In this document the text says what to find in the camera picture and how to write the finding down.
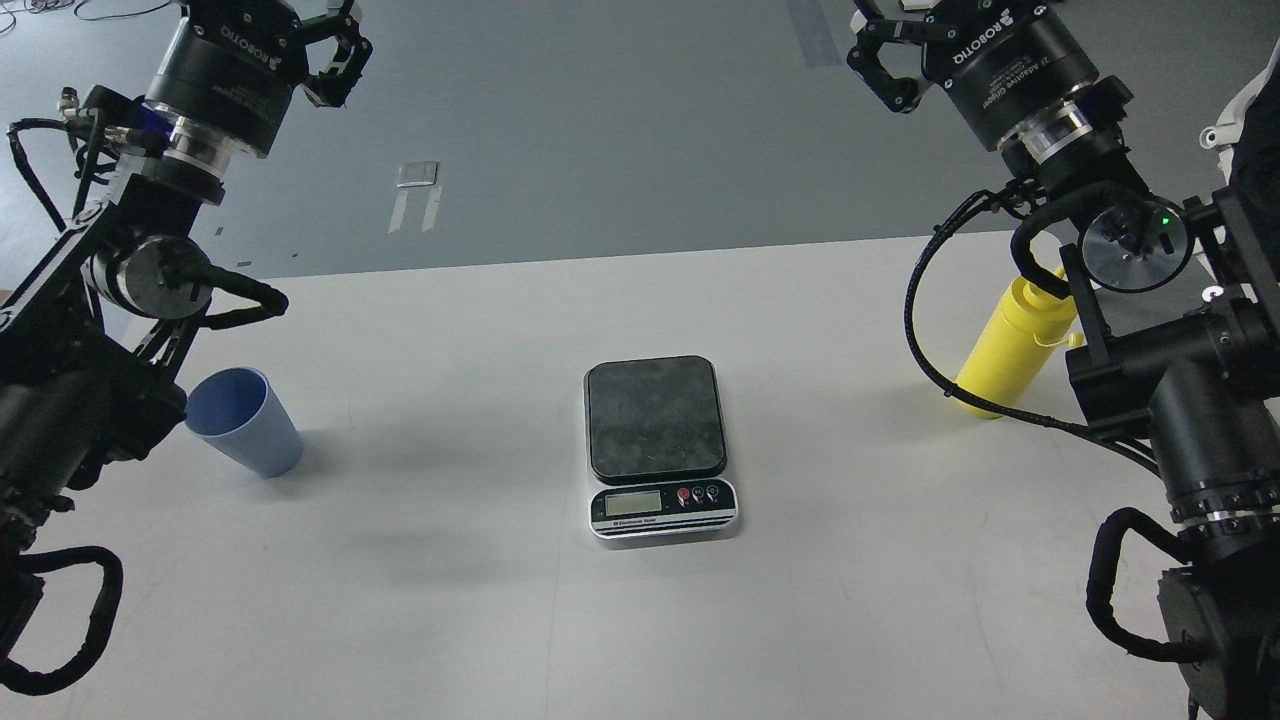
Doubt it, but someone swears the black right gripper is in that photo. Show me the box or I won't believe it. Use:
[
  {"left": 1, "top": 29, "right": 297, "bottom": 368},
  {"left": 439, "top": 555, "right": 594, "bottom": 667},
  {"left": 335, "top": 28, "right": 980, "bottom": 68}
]
[{"left": 846, "top": 0, "right": 1100, "bottom": 152}]

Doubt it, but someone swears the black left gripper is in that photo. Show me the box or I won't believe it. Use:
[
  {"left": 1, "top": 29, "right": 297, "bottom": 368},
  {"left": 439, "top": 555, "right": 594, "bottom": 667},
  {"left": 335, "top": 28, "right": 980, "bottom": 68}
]
[{"left": 145, "top": 1, "right": 372, "bottom": 158}]

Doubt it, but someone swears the yellow squeeze bottle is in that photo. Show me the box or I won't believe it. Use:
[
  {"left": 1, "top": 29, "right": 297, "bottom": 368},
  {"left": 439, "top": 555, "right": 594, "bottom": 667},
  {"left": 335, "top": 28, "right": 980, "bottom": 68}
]
[{"left": 956, "top": 275, "right": 1083, "bottom": 407}]

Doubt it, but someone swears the blue ribbed plastic cup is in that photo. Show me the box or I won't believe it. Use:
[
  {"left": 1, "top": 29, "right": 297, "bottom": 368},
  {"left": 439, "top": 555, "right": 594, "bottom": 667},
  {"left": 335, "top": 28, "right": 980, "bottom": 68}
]
[{"left": 186, "top": 366, "right": 305, "bottom": 478}]

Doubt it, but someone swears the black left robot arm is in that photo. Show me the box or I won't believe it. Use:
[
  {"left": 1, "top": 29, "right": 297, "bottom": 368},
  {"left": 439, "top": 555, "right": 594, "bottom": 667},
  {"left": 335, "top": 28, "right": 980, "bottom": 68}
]
[{"left": 1, "top": 1, "right": 372, "bottom": 696}]

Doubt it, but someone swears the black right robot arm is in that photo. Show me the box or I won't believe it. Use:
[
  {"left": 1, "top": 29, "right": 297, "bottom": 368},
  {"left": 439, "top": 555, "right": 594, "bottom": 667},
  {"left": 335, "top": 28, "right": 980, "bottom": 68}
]
[{"left": 847, "top": 1, "right": 1277, "bottom": 719}]

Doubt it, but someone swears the black digital kitchen scale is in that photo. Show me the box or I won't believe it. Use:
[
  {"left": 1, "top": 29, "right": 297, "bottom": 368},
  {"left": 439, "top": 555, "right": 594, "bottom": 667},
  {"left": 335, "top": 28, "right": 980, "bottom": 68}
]
[{"left": 582, "top": 355, "right": 741, "bottom": 544}]

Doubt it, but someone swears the grey floor plate with tape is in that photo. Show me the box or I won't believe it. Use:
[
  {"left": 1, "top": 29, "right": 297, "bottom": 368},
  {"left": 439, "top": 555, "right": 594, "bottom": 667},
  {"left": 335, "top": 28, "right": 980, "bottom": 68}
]
[{"left": 387, "top": 160, "right": 443, "bottom": 234}]

